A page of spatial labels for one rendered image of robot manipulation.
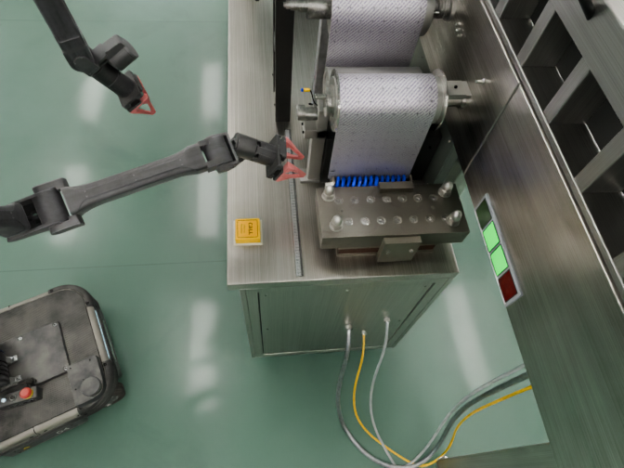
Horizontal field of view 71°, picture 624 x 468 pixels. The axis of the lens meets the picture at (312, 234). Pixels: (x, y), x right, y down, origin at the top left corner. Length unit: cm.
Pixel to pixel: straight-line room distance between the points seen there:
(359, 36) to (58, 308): 156
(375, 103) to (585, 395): 71
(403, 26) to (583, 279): 75
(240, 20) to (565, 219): 148
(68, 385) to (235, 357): 66
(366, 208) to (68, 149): 204
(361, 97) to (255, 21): 97
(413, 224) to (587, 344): 54
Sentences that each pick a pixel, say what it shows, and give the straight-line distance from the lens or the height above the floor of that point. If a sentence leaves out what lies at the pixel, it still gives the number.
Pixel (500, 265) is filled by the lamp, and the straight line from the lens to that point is 104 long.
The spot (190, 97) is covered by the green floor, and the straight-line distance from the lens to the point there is 298.
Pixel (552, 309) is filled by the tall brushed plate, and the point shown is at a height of 129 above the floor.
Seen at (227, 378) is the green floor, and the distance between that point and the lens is 207.
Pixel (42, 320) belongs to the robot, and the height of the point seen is 24.
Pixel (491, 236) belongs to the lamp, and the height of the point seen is 119.
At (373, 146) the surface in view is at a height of 115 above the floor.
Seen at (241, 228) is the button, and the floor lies 92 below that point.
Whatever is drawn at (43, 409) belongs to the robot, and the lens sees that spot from 198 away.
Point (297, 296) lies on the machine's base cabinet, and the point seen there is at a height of 78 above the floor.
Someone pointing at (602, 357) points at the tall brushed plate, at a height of 136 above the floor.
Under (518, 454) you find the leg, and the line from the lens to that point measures 148.
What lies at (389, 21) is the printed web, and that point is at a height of 134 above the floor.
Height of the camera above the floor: 202
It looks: 60 degrees down
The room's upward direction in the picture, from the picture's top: 8 degrees clockwise
